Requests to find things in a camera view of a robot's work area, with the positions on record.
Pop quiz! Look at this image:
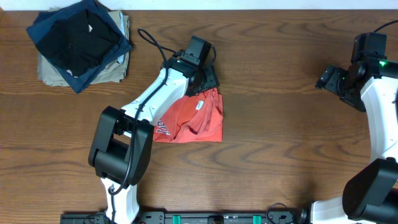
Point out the red printed t-shirt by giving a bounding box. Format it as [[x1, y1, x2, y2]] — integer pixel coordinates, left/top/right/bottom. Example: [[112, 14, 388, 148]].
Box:
[[153, 88, 223, 143]]

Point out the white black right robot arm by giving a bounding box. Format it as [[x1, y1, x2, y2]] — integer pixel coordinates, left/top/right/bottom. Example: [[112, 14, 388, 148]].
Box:
[[308, 58, 397, 223]]

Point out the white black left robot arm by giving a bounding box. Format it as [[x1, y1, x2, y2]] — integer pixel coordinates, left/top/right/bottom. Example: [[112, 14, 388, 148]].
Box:
[[88, 57, 219, 223]]

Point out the light blue folded garment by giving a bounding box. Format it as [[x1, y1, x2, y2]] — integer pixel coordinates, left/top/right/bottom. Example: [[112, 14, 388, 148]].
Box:
[[116, 18, 126, 65]]

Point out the khaki folded garment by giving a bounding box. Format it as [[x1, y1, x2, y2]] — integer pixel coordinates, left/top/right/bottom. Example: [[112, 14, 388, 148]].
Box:
[[37, 11, 130, 86]]

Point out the navy blue folded garment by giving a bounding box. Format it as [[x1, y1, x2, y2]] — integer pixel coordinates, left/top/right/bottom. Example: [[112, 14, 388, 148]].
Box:
[[26, 1, 132, 93]]

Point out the black folded garment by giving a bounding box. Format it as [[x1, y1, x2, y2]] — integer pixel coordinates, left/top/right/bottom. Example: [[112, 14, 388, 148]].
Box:
[[35, 10, 120, 77]]

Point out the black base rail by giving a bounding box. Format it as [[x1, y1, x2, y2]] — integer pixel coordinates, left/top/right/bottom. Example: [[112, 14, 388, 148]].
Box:
[[60, 210, 312, 224]]

